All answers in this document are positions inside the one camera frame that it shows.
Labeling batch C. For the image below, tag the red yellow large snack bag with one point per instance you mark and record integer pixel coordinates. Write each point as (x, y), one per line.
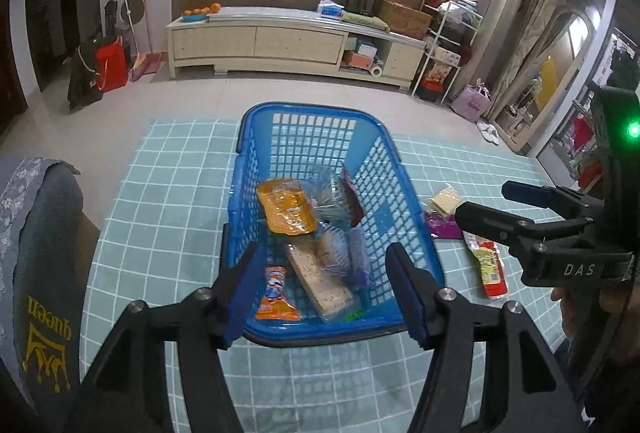
(489, 263)

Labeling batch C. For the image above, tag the silver tower air conditioner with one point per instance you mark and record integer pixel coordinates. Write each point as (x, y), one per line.
(491, 44)

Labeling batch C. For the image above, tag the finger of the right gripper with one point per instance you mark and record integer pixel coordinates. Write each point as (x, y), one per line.
(569, 204)
(526, 240)

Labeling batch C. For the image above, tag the purple snack packet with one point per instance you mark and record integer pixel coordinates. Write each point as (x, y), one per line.
(442, 227)

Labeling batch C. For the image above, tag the standing arched mirror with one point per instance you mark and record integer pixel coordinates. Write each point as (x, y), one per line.
(544, 78)

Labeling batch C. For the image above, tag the orange snack bar wrapper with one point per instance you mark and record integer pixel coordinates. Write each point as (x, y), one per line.
(274, 305)

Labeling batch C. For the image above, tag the green folded cloth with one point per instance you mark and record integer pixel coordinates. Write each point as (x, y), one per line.
(362, 20)

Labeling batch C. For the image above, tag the orange snack pouch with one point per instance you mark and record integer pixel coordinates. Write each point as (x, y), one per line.
(287, 209)

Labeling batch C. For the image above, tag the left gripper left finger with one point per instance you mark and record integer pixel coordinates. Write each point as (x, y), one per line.
(125, 388)

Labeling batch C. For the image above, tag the red snack pouch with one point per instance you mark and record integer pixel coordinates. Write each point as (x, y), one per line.
(355, 207)

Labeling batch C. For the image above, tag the cream TV cabinet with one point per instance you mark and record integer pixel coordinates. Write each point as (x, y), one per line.
(293, 41)

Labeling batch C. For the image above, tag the teal checked mat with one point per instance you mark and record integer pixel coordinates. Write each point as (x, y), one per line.
(161, 241)

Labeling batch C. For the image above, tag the purple gum packet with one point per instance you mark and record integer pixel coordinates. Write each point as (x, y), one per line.
(361, 271)

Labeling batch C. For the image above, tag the pink bag on floor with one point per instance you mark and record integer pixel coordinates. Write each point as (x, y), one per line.
(472, 102)

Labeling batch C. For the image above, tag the black bag on floor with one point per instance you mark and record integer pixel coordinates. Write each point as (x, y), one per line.
(83, 88)

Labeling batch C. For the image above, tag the blue tissue box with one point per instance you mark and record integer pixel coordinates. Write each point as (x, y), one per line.
(329, 9)

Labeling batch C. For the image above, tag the cardboard box on cabinet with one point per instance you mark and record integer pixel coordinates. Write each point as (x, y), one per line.
(404, 20)

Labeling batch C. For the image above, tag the clear wrapped cracker pack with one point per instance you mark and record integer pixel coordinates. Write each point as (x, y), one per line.
(446, 201)

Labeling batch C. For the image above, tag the broom and dustpan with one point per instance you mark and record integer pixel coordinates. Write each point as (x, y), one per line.
(146, 60)

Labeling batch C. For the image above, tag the red shopping bag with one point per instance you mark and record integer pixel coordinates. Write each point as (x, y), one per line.
(112, 66)

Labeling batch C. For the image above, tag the white slippers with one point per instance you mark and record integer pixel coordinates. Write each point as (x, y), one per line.
(488, 132)

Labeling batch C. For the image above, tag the green cracker pack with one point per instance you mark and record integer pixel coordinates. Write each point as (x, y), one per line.
(333, 301)

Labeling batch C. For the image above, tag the blue plastic basket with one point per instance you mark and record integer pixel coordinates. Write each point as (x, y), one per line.
(351, 173)

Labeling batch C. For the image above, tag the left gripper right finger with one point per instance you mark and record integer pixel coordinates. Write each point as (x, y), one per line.
(524, 389)

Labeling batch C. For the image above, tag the blue striped biscuit bag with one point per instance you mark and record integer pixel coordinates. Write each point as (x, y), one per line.
(333, 252)
(324, 190)

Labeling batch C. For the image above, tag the right hand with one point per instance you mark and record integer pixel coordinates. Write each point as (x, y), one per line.
(606, 326)

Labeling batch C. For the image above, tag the plate of oranges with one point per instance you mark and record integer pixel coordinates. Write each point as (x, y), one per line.
(200, 14)

